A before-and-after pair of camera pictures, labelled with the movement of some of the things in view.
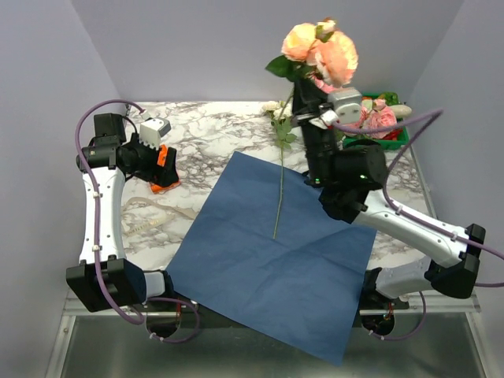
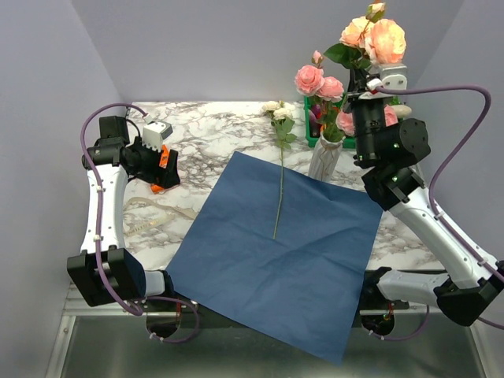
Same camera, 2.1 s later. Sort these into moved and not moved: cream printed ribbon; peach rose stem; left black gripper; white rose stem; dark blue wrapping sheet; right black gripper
Moved: peach rose stem; right black gripper
Not moved: cream printed ribbon; dark blue wrapping sheet; white rose stem; left black gripper
